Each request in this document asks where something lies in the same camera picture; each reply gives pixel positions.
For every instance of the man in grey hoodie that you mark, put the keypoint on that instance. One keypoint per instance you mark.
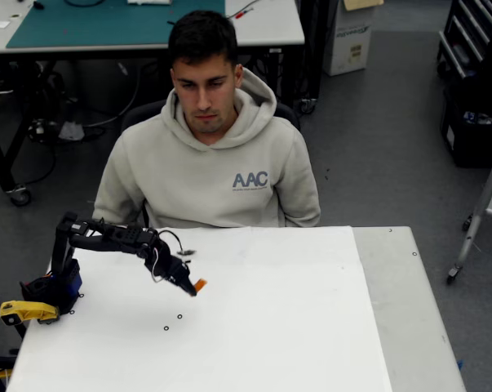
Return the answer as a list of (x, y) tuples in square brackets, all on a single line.
[(205, 179)]

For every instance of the grey workbench on casters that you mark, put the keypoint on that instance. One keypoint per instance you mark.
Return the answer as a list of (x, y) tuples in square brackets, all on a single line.
[(270, 24)]

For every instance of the black storage bin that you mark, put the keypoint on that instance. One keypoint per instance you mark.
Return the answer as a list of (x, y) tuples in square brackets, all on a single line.
[(470, 143)]

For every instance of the green cutting mat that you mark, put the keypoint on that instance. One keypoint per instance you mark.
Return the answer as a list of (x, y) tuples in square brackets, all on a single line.
[(107, 24)]

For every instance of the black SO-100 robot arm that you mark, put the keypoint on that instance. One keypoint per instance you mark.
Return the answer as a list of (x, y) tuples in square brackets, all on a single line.
[(103, 241)]

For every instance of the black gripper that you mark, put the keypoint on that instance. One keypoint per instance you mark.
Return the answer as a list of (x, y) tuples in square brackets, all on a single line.
[(179, 274)]

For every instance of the small wrist camera board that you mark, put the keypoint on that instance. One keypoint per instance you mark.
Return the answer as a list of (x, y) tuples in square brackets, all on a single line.
[(186, 253)]

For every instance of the crumpled white paper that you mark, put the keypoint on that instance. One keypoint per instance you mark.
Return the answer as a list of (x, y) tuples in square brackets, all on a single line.
[(71, 131)]

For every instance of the small orange object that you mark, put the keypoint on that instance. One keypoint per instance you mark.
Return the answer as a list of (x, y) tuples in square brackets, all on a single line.
[(201, 284)]

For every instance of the grey stand leg with caster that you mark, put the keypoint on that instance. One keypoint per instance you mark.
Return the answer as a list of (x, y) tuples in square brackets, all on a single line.
[(476, 220)]

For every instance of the yellow table clamp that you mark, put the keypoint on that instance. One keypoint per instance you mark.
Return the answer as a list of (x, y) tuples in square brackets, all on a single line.
[(25, 311)]

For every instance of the large white paper sheet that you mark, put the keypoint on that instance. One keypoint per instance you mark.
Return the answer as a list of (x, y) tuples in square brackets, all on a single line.
[(270, 318)]

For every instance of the tan paper folder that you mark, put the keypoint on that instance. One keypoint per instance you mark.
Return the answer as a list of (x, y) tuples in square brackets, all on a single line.
[(362, 3)]

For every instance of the white cardboard box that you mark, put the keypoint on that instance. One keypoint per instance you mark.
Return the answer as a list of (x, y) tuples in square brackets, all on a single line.
[(347, 45)]

